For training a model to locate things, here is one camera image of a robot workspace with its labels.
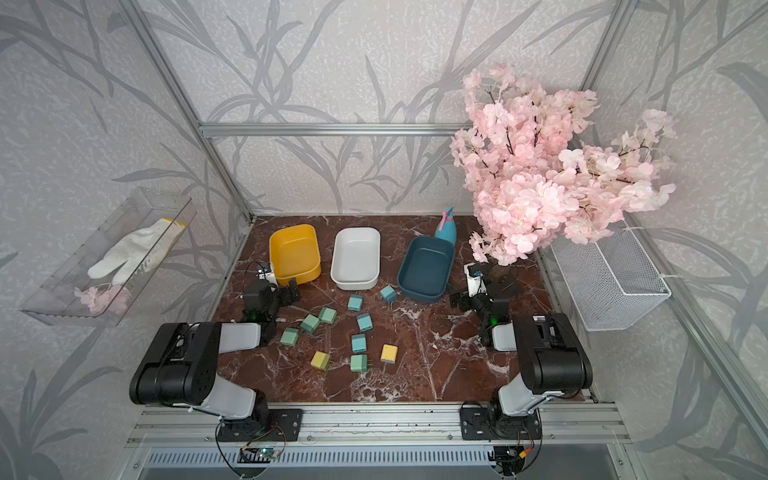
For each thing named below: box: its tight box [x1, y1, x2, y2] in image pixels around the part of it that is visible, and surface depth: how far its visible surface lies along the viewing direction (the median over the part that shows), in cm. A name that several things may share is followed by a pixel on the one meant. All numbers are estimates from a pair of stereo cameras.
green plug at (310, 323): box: [300, 314, 320, 333], surface depth 92 cm
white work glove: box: [88, 218, 187, 284], surface depth 69 cm
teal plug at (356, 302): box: [347, 294, 364, 312], surface depth 96 cm
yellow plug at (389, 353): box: [380, 344, 399, 364], surface depth 86 cm
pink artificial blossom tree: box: [450, 64, 676, 266], surface depth 56 cm
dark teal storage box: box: [397, 236, 455, 303], surface depth 105 cm
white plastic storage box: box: [330, 227, 381, 290], surface depth 104 cm
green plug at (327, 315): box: [318, 307, 337, 324], surface depth 93 cm
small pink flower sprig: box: [73, 283, 132, 314], surface depth 60 cm
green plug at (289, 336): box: [280, 327, 299, 346], surface depth 89 cm
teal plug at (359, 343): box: [351, 333, 367, 353], surface depth 88 cm
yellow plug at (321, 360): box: [310, 351, 331, 371], surface depth 84 cm
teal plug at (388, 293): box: [380, 285, 397, 303], surface depth 98 cm
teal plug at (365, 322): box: [357, 313, 373, 332], surface depth 92 cm
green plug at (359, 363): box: [350, 354, 368, 372], surface depth 84 cm
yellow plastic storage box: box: [269, 224, 321, 286], surface depth 110 cm
